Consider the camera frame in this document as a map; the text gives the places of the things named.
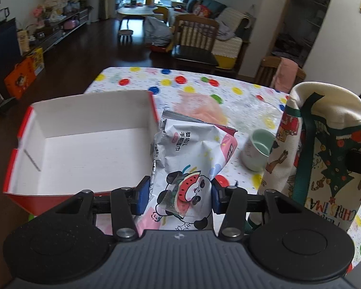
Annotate balloon print tablecloth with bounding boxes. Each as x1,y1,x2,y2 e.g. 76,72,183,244
87,67,361,266

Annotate black water dispenser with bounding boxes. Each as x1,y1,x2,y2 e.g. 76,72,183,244
0,18,21,80

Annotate wooden chair with towel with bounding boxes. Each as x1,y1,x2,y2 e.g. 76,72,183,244
254,56,306,89

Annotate pink mesh bath sponge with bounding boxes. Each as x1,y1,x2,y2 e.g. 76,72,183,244
173,91,227,126

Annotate sofa with cream throw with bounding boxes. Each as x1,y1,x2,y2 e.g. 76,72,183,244
168,0,255,71

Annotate white round coffee table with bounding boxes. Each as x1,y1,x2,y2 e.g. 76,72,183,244
116,5,157,30

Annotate clear bubble wrap sheet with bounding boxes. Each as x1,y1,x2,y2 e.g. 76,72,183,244
223,95,282,133

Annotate small wooden stool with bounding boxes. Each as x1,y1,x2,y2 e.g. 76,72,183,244
118,29,134,45

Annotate orange gift box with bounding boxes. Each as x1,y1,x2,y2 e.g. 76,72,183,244
4,58,36,100

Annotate grey bag on floor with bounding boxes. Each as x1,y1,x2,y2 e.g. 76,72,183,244
143,17,173,47

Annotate panda wet wipes pack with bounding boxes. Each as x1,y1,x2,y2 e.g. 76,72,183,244
135,110,237,234

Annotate pink towel on chair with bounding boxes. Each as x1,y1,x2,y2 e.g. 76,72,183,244
271,58,299,93

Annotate christmas print cloth bag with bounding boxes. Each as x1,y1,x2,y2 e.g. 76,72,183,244
258,82,361,230

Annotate red white cardboard box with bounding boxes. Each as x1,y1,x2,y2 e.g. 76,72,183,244
3,90,158,215

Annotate wooden chair black seat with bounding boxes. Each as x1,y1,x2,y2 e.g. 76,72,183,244
171,14,219,74

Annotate pale green ceramic mug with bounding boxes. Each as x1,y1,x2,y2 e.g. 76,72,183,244
240,129,275,171

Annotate tv console cabinet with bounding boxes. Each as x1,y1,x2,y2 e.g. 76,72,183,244
21,7,91,56

